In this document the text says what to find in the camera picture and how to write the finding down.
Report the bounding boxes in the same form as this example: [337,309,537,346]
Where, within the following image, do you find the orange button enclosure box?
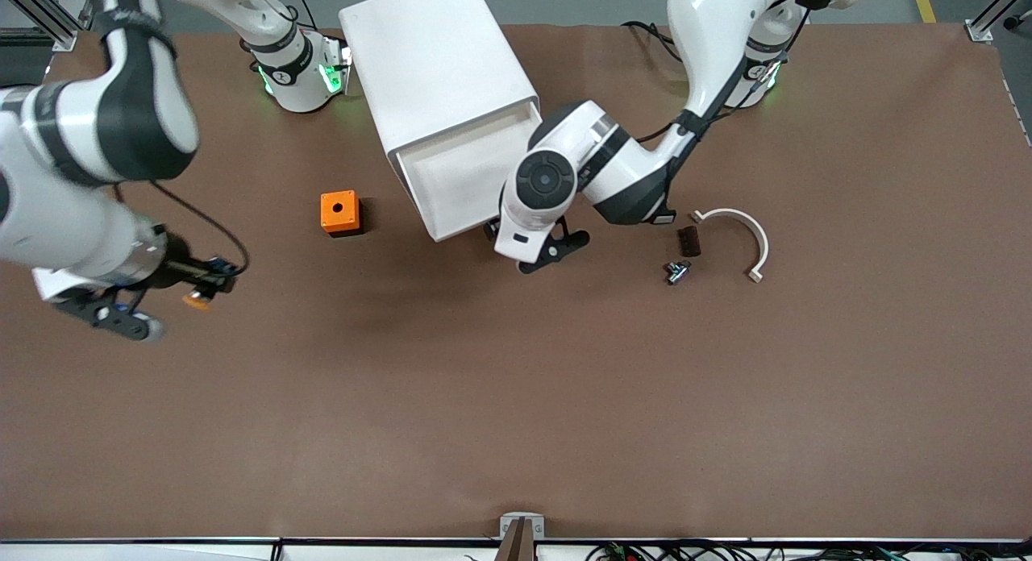
[320,190,364,238]

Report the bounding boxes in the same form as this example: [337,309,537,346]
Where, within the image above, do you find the grey metal table bracket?
[499,512,546,541]

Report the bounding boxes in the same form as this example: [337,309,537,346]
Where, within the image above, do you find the orange push button switch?
[182,257,229,311]

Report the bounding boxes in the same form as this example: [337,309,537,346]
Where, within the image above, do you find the aluminium frame profile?
[966,0,1032,44]
[0,0,81,52]

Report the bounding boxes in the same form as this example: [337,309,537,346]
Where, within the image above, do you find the black left base cable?
[621,19,686,62]

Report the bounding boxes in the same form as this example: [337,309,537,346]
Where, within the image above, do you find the white curved plastic bracket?
[690,208,771,285]

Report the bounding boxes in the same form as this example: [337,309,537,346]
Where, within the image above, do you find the tangled black cables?
[585,541,1032,561]

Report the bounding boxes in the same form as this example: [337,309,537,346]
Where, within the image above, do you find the white drawer cabinet housing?
[339,0,540,168]

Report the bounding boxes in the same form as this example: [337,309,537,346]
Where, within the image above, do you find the brown tapered post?
[493,518,536,561]

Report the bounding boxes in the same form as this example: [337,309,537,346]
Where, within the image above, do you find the white plastic drawer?
[389,100,543,243]

